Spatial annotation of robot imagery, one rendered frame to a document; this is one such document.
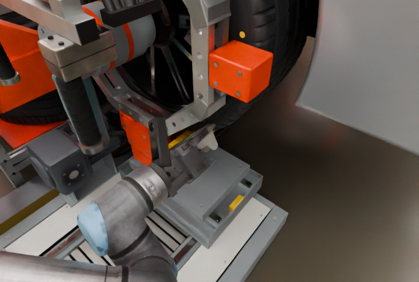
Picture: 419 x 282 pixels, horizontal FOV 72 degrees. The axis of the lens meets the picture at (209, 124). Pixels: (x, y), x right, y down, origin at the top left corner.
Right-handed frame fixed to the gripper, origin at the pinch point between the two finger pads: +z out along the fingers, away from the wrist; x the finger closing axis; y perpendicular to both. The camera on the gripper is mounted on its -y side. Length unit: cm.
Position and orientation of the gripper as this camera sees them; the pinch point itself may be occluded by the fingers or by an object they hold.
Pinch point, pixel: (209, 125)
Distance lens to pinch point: 74.0
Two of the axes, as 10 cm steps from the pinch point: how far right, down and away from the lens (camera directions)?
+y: 5.4, 8.3, 1.3
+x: 5.4, -2.3, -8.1
